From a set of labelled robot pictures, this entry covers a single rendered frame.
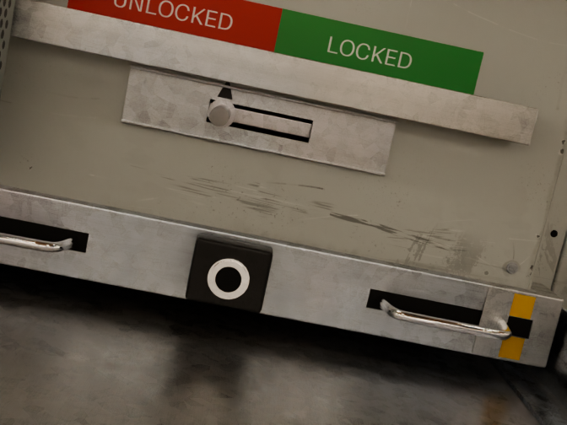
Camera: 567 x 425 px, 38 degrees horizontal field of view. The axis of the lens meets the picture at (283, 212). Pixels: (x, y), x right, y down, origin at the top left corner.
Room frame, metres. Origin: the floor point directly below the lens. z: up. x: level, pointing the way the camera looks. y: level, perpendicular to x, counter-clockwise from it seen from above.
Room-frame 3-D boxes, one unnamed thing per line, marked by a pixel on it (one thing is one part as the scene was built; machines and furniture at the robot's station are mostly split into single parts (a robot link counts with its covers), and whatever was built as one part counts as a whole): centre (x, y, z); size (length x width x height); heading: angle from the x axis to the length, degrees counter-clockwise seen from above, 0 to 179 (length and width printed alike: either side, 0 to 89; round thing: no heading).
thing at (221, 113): (0.61, 0.06, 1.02); 0.06 x 0.02 x 0.04; 4
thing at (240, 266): (0.61, 0.03, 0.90); 0.06 x 0.03 x 0.05; 94
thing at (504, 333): (0.62, -0.14, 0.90); 0.11 x 0.05 x 0.01; 94
